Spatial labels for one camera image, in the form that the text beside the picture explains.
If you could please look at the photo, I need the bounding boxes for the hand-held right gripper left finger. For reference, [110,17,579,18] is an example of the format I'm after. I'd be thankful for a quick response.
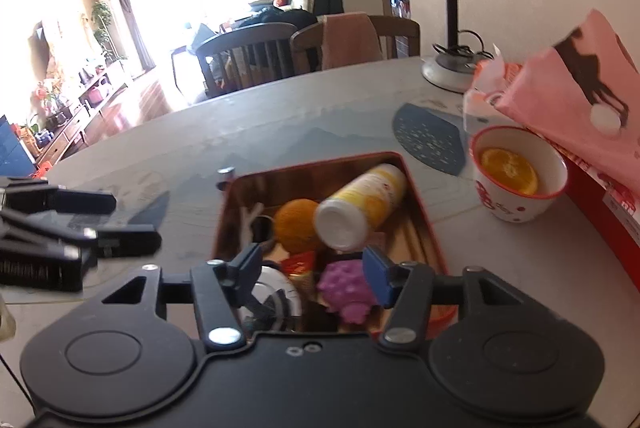
[100,243,264,351]

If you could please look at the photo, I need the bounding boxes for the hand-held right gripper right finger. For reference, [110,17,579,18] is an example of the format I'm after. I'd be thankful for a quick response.
[361,245,536,349]

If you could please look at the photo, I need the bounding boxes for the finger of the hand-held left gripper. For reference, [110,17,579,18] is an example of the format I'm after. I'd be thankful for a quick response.
[0,209,162,269]
[0,177,117,215]

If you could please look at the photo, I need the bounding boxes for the round silver tin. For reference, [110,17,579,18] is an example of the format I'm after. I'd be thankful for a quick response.
[240,260,304,334]

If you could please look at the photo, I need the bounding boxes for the red snack packet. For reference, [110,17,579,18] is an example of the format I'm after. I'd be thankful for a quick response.
[280,253,321,299]

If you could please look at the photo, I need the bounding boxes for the orange fruit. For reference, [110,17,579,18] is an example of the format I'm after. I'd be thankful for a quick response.
[272,199,321,255]

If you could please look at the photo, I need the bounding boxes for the red box with gold inside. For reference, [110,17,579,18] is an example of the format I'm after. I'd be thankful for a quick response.
[210,152,451,339]

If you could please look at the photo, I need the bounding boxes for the yellow white supplement bottle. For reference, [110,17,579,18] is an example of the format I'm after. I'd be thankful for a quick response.
[313,163,408,253]

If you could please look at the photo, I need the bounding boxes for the purple spiky ball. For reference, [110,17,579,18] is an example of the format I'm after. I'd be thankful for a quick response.
[317,259,376,324]

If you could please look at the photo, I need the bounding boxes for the wooden media cabinet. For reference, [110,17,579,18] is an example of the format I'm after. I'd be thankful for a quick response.
[30,58,136,163]

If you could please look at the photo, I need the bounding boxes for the dark blue panel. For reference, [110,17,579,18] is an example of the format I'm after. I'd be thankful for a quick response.
[0,115,38,181]

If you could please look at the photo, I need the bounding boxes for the red potted flowers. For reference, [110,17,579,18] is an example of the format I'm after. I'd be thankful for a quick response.
[30,80,66,129]

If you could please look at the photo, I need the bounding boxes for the white cup with red print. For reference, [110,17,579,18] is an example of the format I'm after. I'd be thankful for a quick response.
[469,126,570,223]

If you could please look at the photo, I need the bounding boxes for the printed table cover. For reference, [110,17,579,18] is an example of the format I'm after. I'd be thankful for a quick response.
[0,55,640,359]

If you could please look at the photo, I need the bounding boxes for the orange slice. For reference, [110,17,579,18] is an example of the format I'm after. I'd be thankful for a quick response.
[480,148,540,195]

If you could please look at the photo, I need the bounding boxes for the green potted plant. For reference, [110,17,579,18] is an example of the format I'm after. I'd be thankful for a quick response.
[90,0,118,61]

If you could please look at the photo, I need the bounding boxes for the brown curtain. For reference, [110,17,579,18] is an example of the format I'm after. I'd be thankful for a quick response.
[95,0,156,73]

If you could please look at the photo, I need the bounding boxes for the grey desk lamp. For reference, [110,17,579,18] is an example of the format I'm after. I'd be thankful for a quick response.
[362,0,496,94]

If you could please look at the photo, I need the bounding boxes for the dark wooden chair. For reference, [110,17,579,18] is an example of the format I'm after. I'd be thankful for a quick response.
[196,22,299,97]

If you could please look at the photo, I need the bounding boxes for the pink towel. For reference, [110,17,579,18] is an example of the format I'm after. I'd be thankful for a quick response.
[320,12,383,69]

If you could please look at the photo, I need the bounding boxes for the large red carton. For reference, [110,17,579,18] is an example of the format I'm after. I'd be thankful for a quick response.
[560,143,640,279]

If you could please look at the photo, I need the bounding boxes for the brown wooden chair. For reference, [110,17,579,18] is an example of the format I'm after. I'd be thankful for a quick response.
[290,14,421,73]

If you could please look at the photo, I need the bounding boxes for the pink tissue box cover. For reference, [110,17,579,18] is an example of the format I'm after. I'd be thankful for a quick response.
[492,9,640,189]

